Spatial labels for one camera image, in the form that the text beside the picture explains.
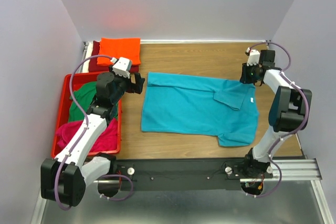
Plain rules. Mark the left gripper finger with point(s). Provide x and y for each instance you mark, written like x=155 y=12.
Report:
x=138 y=88
x=138 y=78

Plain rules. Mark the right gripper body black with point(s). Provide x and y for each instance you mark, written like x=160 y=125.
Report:
x=248 y=74

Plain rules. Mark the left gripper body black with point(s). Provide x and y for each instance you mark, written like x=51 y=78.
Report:
x=126 y=84

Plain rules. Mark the teal t shirt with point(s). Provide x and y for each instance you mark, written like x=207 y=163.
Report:
x=176 y=103

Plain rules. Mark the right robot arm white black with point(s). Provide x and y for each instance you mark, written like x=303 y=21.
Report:
x=288 y=113

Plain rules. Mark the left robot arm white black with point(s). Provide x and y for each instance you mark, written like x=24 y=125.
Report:
x=64 y=179

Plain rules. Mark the folded dark red t shirt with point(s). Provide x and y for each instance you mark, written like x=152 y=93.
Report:
x=93 y=63

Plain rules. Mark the folded orange t shirt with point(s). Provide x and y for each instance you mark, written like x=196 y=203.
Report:
x=123 y=47

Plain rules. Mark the green t shirt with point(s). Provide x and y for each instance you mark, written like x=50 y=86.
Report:
x=84 y=96

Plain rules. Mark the folded white t shirt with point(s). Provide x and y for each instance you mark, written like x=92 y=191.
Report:
x=87 y=52

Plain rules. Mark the red plastic bin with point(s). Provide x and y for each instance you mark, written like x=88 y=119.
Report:
x=65 y=103

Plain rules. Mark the magenta t shirt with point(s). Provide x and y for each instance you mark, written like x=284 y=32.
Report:
x=107 y=141

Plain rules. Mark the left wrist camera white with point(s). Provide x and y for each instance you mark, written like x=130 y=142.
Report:
x=121 y=66

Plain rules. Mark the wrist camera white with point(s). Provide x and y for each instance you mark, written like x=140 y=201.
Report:
x=253 y=57
x=121 y=66

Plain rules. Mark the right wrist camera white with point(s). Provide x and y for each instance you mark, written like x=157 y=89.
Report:
x=253 y=57

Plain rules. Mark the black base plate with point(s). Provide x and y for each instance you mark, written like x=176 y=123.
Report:
x=181 y=175

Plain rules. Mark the aluminium frame rail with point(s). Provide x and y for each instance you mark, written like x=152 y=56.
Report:
x=293 y=195

